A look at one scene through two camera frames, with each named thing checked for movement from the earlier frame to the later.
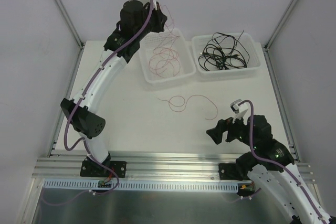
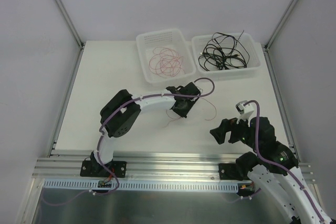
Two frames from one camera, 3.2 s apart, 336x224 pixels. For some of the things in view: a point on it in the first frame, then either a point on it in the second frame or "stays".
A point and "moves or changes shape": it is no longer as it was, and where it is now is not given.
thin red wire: x=157 y=74 → x=169 y=65
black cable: x=233 y=58 stays
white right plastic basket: x=217 y=55 stays
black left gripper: x=158 y=19 → x=185 y=102
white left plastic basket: x=166 y=56 stays
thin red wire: x=173 y=33 → x=169 y=63
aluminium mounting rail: x=153 y=167 stays
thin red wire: x=170 y=103 moves or changes shape
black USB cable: x=211 y=54 stays
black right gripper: x=230 y=130 stays
